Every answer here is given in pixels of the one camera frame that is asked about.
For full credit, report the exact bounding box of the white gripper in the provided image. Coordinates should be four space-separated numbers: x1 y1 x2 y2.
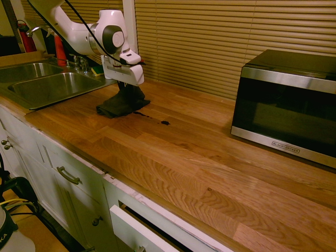
101 55 145 92

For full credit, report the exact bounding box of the dark cleaning cloth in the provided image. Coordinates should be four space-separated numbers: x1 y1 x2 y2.
96 86 151 119

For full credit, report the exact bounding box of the white robot base unit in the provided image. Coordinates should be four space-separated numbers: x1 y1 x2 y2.
0 204 36 252

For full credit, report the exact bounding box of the chrome kitchen faucet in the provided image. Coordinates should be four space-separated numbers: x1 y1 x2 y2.
26 26 90 73

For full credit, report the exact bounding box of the stainless steel double sink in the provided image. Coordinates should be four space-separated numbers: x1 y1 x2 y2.
0 61 118 111

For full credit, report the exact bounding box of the red spray bottle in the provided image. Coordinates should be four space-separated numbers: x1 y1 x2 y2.
46 28 67 67

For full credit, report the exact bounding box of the wide beige window blind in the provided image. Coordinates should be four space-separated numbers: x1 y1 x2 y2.
134 0 336 102

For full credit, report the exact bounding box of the red fire extinguisher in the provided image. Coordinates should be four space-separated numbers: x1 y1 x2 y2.
16 20 37 54

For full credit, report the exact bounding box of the white lower kitchen cabinet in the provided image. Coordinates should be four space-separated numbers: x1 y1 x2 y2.
0 103 237 252

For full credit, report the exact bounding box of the white open drawer front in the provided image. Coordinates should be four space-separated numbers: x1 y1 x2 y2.
109 204 186 252

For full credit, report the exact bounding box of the black steel microwave oven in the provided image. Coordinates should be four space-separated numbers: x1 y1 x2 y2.
230 49 336 169

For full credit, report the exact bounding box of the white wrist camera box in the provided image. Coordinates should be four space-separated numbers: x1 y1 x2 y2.
119 51 143 66

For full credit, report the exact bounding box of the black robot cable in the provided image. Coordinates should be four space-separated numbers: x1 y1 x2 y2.
64 0 124 65

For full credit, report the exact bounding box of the white window frame post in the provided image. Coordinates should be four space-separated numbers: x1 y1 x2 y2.
122 0 139 55

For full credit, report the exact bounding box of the metal cabinet bar handle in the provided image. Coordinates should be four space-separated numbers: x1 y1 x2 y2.
56 166 81 185

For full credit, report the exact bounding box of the black metal stand frame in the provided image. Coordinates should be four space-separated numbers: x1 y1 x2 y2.
0 154 41 218

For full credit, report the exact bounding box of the yellow cable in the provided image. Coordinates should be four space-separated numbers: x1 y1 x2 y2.
0 198 29 208

